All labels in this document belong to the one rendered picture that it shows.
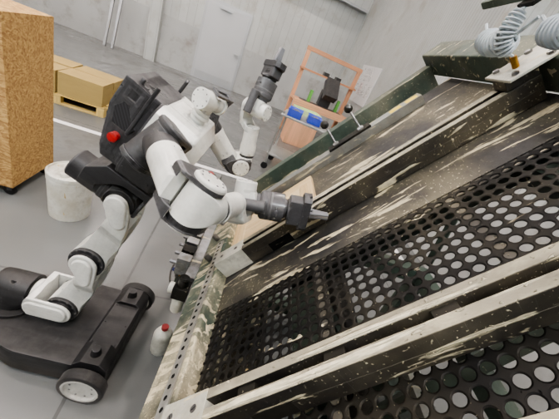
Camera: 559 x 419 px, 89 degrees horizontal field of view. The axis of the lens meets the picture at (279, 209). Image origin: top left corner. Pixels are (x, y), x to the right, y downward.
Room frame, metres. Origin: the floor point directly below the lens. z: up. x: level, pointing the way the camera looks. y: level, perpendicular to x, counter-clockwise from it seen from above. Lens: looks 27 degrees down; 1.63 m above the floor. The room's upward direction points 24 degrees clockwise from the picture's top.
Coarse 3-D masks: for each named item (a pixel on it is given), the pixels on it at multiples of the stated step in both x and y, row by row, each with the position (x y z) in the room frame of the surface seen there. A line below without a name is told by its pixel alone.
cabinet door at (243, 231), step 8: (304, 184) 1.16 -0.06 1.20; (312, 184) 1.13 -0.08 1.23; (288, 192) 1.17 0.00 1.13; (296, 192) 1.13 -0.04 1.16; (304, 192) 1.08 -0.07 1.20; (312, 192) 1.05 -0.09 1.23; (256, 216) 1.11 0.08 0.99; (240, 224) 1.11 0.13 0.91; (248, 224) 1.08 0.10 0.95; (256, 224) 1.04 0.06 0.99; (264, 224) 1.00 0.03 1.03; (240, 232) 1.04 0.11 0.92; (248, 232) 1.01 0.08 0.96; (240, 240) 0.97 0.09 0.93
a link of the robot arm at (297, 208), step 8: (272, 192) 0.78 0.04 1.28; (272, 200) 0.74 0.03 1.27; (280, 200) 0.75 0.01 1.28; (288, 200) 0.78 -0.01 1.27; (296, 200) 0.77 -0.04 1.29; (304, 200) 0.77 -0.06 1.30; (312, 200) 0.77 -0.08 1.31; (272, 208) 0.73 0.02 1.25; (280, 208) 0.74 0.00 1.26; (288, 208) 0.75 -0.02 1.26; (296, 208) 0.76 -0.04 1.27; (304, 208) 0.76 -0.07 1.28; (272, 216) 0.73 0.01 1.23; (280, 216) 0.74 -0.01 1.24; (288, 216) 0.75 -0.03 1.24; (296, 216) 0.76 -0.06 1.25; (304, 216) 0.76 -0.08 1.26; (296, 224) 0.76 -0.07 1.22; (304, 224) 0.77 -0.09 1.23
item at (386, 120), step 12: (420, 96) 1.31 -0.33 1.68; (408, 108) 1.31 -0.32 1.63; (384, 120) 1.30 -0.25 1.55; (396, 120) 1.31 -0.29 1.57; (372, 132) 1.29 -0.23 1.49; (348, 144) 1.28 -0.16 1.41; (324, 156) 1.27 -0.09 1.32; (336, 156) 1.28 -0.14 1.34; (300, 168) 1.30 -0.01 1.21; (312, 168) 1.27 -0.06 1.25; (288, 180) 1.25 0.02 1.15; (300, 180) 1.26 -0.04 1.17
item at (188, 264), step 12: (192, 240) 1.05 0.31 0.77; (204, 240) 1.12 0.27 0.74; (180, 252) 0.99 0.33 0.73; (192, 252) 0.98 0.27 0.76; (204, 252) 1.04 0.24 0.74; (180, 264) 0.91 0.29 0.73; (192, 264) 0.93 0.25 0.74; (180, 276) 0.80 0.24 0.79; (192, 276) 0.87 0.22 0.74; (168, 288) 0.78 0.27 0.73; (180, 288) 0.78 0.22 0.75; (180, 300) 0.78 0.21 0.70
